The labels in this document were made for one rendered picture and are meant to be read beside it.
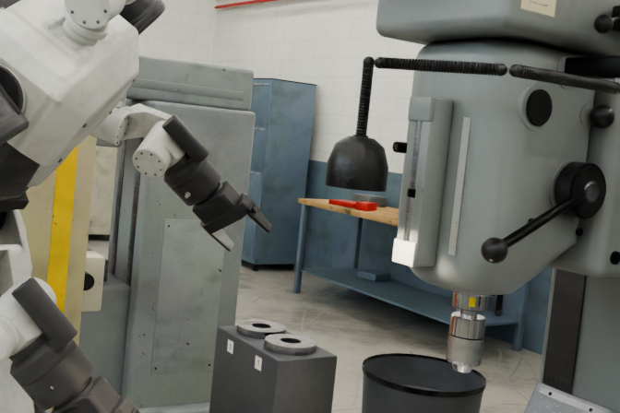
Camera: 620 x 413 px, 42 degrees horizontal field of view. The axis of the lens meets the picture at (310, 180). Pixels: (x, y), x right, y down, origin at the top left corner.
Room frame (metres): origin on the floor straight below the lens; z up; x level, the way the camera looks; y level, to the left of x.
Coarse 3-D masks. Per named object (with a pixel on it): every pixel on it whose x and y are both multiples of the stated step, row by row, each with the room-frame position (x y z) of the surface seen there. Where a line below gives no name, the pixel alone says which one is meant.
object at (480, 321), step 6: (456, 312) 1.09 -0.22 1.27; (450, 318) 1.07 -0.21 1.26; (456, 318) 1.06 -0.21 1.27; (462, 318) 1.05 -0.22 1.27; (468, 318) 1.05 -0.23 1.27; (474, 318) 1.06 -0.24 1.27; (480, 318) 1.06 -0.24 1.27; (462, 324) 1.05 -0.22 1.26; (468, 324) 1.05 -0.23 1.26; (474, 324) 1.05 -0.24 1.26; (480, 324) 1.05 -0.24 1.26
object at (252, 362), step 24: (240, 336) 1.41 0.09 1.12; (264, 336) 1.40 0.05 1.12; (288, 336) 1.39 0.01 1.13; (216, 360) 1.46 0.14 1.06; (240, 360) 1.38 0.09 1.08; (264, 360) 1.32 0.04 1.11; (288, 360) 1.29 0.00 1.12; (312, 360) 1.32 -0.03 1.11; (336, 360) 1.35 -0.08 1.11; (216, 384) 1.45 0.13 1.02; (240, 384) 1.38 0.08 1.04; (264, 384) 1.31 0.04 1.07; (288, 384) 1.30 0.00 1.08; (312, 384) 1.32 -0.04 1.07; (216, 408) 1.44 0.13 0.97; (240, 408) 1.37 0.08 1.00; (264, 408) 1.31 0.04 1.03; (288, 408) 1.30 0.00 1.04; (312, 408) 1.33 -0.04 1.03
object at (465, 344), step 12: (456, 324) 1.06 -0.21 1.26; (456, 336) 1.06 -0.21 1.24; (468, 336) 1.05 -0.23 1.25; (480, 336) 1.06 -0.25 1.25; (456, 348) 1.06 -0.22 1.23; (468, 348) 1.05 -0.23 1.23; (480, 348) 1.06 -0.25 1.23; (456, 360) 1.05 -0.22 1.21; (468, 360) 1.05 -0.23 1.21; (480, 360) 1.06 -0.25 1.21
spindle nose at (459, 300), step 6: (456, 294) 1.06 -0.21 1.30; (462, 294) 1.06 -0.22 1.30; (456, 300) 1.06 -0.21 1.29; (462, 300) 1.05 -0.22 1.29; (468, 300) 1.05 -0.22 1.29; (480, 300) 1.05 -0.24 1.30; (486, 300) 1.06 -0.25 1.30; (456, 306) 1.06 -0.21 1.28; (462, 306) 1.05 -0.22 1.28; (468, 306) 1.05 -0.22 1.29; (480, 306) 1.05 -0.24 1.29; (486, 306) 1.06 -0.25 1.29
